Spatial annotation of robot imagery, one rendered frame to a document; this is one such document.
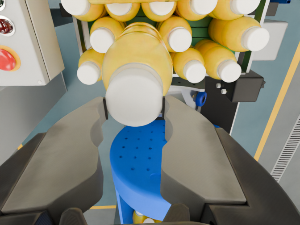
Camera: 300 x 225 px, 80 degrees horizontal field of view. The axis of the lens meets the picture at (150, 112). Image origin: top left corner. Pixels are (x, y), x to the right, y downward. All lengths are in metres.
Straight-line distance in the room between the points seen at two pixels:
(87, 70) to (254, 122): 1.83
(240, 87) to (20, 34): 0.47
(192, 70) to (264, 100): 1.60
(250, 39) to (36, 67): 0.38
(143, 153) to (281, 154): 2.20
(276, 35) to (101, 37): 0.51
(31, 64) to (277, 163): 2.51
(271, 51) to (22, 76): 0.65
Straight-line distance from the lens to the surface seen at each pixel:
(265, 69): 1.79
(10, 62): 0.38
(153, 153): 0.41
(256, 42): 0.39
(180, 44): 0.34
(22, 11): 0.37
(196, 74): 0.37
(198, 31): 0.54
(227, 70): 0.38
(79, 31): 0.47
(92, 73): 0.36
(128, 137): 0.46
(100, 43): 0.34
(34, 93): 1.27
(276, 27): 0.68
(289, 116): 2.19
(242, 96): 0.53
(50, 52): 0.42
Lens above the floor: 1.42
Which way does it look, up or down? 59 degrees down
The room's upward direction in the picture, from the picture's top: 176 degrees clockwise
